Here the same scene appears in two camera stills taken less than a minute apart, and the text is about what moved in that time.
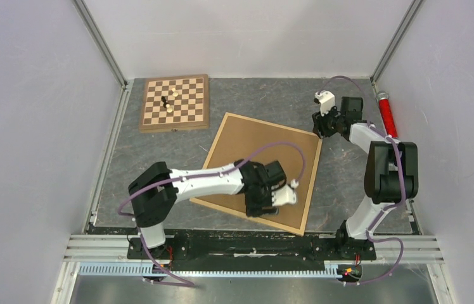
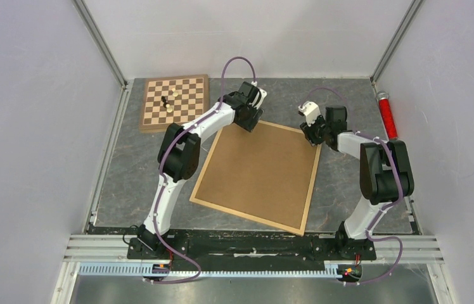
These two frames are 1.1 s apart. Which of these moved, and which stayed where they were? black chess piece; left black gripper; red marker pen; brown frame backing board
Moved: left black gripper
Stayed: red marker pen; brown frame backing board; black chess piece
